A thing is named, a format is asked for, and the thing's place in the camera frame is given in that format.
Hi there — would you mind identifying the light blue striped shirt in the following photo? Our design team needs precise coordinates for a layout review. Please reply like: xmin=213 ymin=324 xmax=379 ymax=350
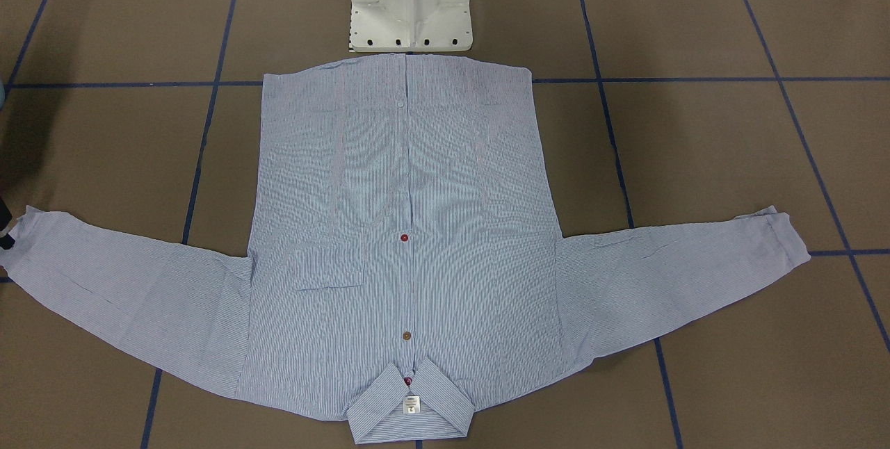
xmin=2 ymin=54 xmax=810 ymax=445

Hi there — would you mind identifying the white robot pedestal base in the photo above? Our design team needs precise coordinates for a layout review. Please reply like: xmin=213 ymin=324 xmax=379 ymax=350
xmin=348 ymin=0 xmax=474 ymax=54

